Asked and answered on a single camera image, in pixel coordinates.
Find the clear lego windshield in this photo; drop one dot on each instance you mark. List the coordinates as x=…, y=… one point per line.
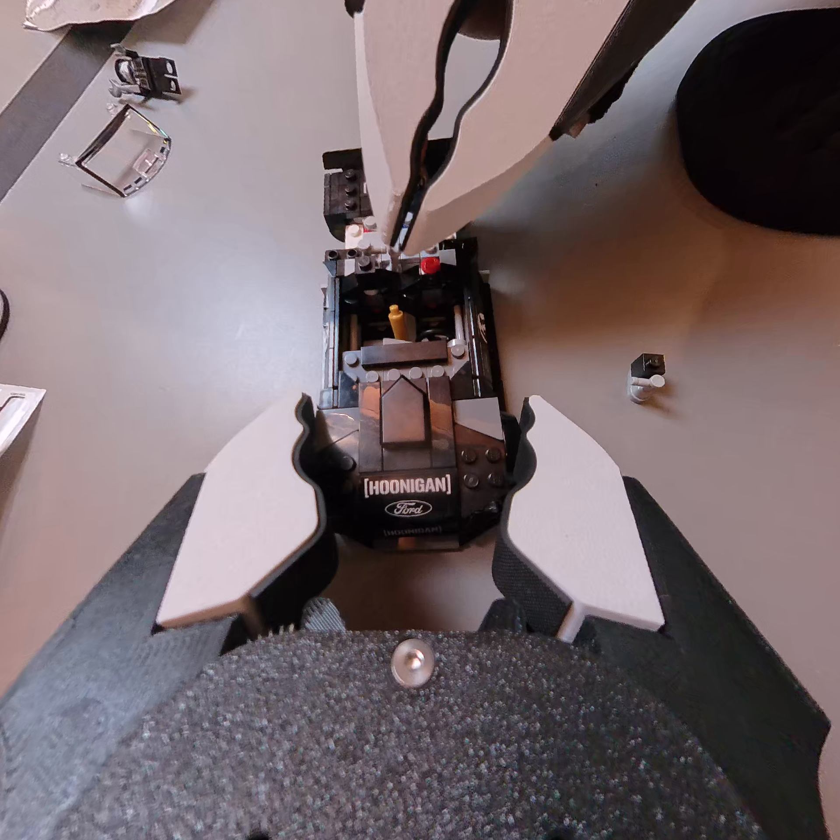
x=118, y=151

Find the small light grey lego piece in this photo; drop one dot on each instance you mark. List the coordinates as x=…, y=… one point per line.
x=642, y=387

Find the white paper bags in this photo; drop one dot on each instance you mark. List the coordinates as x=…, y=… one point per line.
x=92, y=11

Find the small black lego piece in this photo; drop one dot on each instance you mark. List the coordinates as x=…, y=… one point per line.
x=145, y=76

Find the black lego car model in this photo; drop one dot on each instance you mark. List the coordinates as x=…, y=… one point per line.
x=407, y=433

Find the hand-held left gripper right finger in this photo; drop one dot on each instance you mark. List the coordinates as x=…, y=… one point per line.
x=578, y=525

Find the small dark grey lego piece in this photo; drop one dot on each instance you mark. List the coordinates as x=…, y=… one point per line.
x=649, y=364

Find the black mesh pad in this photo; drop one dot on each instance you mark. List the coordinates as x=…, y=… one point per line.
x=775, y=118

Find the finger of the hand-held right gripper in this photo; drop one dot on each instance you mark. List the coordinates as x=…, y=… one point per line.
x=387, y=92
x=538, y=79

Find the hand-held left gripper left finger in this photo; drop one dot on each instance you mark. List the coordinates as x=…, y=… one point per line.
x=250, y=519

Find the white sticker sheet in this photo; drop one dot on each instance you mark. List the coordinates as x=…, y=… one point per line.
x=16, y=420

